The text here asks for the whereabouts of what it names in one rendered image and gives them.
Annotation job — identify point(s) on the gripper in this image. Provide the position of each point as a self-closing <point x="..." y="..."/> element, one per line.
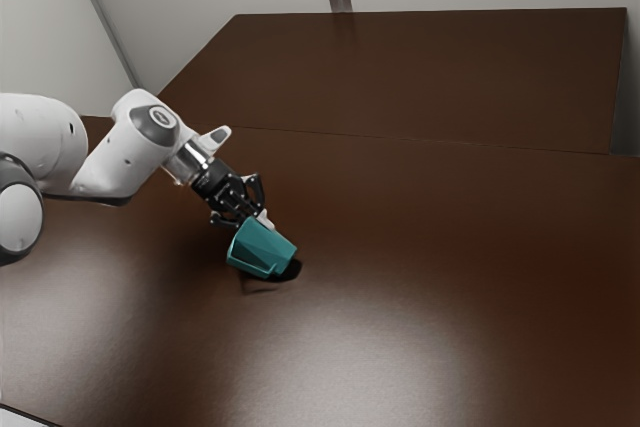
<point x="216" y="180"/>

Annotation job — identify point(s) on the teal faceted mug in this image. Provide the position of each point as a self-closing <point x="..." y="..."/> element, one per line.
<point x="261" y="248"/>

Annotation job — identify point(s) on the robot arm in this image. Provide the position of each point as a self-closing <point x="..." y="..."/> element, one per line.
<point x="50" y="147"/>

